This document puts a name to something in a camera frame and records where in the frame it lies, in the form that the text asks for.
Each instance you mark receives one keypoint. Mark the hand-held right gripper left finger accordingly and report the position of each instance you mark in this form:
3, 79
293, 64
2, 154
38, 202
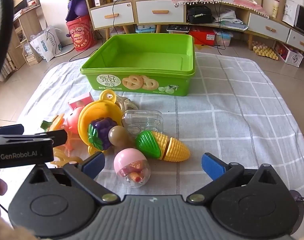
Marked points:
93, 165

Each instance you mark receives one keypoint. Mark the green plastic cookie box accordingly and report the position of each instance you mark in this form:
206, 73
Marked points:
142, 62

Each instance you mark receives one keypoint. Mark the beige rubber octopus toy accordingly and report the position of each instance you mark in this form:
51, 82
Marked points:
118, 135

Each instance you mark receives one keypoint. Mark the purple toy grapes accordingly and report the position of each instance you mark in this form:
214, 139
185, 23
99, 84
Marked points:
104, 130

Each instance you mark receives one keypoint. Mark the black bag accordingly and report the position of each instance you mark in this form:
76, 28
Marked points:
199, 15

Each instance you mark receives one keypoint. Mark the yellow toy corn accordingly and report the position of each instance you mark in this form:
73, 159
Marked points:
174, 147

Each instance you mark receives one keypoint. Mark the white printed box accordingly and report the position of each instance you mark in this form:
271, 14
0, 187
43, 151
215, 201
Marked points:
293, 57

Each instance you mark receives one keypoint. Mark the pink pig toy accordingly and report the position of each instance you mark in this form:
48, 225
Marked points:
74, 120

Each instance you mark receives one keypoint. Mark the yellow toy pot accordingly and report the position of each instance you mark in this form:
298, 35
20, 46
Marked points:
97, 112

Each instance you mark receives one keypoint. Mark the white shopping bag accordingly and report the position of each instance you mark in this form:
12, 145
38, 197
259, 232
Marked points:
45, 45

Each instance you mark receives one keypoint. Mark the pile of white papers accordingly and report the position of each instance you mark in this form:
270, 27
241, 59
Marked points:
229, 20

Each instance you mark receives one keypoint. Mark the red printed bucket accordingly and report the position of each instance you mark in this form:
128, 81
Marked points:
82, 35

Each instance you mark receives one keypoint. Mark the red cardboard box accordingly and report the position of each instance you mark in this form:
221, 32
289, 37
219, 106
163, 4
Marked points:
201, 37

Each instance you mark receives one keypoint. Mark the tall wooden cabinet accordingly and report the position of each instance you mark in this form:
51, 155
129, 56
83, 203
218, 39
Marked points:
134, 15

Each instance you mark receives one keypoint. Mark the yellow rubber toy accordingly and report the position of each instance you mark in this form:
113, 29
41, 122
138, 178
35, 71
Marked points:
59, 157

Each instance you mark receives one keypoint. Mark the wooden shelf unit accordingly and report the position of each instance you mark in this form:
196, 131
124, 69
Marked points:
24, 22

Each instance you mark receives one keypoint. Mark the clear plastic case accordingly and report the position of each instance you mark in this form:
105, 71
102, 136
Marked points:
142, 120

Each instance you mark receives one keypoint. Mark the person's left forearm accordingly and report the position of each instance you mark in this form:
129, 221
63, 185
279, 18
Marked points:
2, 230

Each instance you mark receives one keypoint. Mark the grey checked cloth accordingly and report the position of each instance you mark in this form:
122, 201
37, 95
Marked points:
229, 105

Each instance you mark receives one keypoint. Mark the beige starfish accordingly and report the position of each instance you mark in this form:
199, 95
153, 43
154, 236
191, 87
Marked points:
124, 102

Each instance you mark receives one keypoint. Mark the orange rubber crab toy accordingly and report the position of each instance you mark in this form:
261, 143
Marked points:
69, 137

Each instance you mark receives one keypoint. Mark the clear storage bin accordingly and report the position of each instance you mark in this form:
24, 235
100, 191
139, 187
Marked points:
224, 38
178, 28
147, 28
117, 31

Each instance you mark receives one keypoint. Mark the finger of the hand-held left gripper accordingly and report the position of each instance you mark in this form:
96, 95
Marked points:
9, 129
58, 137

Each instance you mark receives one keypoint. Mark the low curved wooden cabinet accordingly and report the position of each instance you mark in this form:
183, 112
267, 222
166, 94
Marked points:
244, 20

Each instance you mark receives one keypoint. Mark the orange toy carrot green leaf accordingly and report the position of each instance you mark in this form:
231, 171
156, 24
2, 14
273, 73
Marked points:
55, 122

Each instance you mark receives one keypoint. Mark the cartoon printed cup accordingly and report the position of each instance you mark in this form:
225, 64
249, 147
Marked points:
275, 8

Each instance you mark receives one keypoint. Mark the round white floor base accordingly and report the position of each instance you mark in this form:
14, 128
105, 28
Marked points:
65, 51

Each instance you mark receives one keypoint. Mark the pink capsule toy ball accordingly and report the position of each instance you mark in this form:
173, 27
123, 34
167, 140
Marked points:
129, 158

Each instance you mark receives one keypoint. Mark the pink rectangular box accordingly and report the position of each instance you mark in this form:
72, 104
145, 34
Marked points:
79, 102

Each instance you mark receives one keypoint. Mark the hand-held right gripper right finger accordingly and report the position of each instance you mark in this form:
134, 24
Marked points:
213, 166

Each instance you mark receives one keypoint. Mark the yellow egg tray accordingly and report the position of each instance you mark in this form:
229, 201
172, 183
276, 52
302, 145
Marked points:
265, 51

